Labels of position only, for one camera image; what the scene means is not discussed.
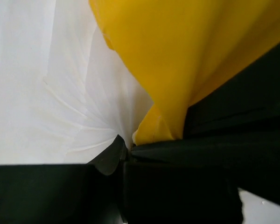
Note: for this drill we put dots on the white pillow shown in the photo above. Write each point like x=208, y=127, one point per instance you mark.
x=64, y=95

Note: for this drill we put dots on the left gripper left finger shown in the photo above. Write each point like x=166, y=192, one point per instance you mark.
x=62, y=193

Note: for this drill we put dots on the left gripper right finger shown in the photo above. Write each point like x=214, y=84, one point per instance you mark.
x=154, y=192

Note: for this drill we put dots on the yellow pikachu pillowcase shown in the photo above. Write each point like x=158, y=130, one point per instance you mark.
x=180, y=51

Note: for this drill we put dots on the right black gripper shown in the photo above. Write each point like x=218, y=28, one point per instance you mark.
x=238, y=127

